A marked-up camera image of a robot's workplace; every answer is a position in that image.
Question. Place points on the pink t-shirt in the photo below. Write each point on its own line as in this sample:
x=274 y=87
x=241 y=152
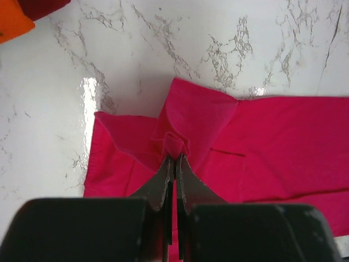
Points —
x=281 y=150

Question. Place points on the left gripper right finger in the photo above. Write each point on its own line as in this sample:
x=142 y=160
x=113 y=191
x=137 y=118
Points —
x=211 y=229

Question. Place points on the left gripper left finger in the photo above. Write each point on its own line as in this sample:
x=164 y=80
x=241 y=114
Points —
x=135 y=228

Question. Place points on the folded dark red t-shirt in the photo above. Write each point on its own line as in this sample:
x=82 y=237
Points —
x=37 y=9

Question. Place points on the folded orange t-shirt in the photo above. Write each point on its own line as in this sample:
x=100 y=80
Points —
x=14 y=22

